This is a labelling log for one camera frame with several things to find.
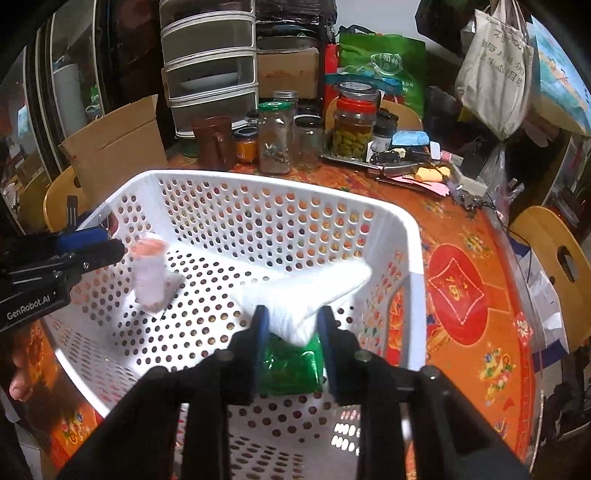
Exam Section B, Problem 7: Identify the white towel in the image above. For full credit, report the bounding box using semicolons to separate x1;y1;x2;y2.
230;258;373;347

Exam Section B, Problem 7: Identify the green foil packet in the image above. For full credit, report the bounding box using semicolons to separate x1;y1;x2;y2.
259;334;325;396

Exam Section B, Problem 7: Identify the clear plastic bottle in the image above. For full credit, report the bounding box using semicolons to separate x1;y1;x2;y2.
131;234;184;313

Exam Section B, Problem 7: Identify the person's left hand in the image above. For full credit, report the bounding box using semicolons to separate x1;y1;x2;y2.
8;349;33;402

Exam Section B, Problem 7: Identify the left wooden chair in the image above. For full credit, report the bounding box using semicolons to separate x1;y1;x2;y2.
43;166;91;232

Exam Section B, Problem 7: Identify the wooden chair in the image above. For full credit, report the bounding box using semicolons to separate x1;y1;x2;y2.
510;206;590;350
43;166;91;232

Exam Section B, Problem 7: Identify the brown cardboard box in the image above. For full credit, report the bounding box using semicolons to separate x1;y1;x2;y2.
60;95;168;206

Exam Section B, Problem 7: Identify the white perforated plastic basket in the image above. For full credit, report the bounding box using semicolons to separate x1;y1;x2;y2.
41;168;429;480

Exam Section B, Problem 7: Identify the red floral tablecloth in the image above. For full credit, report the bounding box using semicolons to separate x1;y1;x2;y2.
25;167;540;466

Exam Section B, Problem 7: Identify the brown plastic mug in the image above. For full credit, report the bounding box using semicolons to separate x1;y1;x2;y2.
191;116;238;172

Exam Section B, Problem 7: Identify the small orange jar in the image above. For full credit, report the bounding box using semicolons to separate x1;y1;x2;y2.
233;126;259;164

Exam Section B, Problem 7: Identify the empty glass jar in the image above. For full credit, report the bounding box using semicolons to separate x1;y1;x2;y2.
294;115;324;171

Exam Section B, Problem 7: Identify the green lid glass jar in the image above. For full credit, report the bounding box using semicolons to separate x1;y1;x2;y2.
257;101;294;175

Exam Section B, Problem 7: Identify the blue tissue pack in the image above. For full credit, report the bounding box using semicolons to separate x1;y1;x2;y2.
391;130;431;148

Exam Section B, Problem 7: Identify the small black lid bottle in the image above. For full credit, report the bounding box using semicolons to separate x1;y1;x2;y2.
370;108;399;153

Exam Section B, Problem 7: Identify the red lid pickle jar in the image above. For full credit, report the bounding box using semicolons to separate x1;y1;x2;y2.
331;82;379;161

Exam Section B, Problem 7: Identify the grey stacked drawer tower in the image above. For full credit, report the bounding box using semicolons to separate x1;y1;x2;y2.
159;1;259;138

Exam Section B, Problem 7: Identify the right wooden chair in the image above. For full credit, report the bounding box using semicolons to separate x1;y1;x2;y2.
510;206;590;350

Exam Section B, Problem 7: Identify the green shopping bag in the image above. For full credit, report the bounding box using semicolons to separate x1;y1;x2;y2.
339;25;427;117

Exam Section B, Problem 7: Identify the beige canvas tote bag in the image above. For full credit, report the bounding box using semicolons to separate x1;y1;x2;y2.
455;1;535;141

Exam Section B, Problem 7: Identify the black bag on shelf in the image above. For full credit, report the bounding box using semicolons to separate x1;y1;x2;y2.
254;0;338;25

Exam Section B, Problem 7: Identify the blue printed hanging bag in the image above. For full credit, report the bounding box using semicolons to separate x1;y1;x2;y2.
528;16;590;137

